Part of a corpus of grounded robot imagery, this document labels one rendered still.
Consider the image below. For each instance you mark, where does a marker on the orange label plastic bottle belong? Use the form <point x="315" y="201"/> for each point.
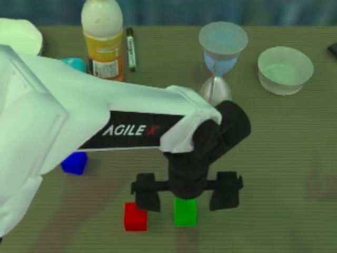
<point x="104" y="44"/>

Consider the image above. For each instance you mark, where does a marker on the black object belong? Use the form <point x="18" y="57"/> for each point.
<point x="333" y="49"/>

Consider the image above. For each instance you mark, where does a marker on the green and white marker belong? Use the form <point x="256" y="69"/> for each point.
<point x="131" y="48"/>

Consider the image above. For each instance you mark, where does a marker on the blue sand hourglass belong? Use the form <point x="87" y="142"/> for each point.
<point x="221" y="52"/>

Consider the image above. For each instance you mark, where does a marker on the teal object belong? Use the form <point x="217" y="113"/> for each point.
<point x="76" y="63"/>

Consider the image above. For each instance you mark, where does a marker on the white bowl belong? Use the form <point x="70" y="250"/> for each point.
<point x="285" y="71"/>

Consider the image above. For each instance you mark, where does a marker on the red cube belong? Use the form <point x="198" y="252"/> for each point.
<point x="134" y="217"/>

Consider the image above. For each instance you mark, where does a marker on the green cube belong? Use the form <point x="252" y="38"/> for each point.
<point x="184" y="213"/>

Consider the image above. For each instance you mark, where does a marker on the blue cube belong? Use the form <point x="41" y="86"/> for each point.
<point x="74" y="163"/>

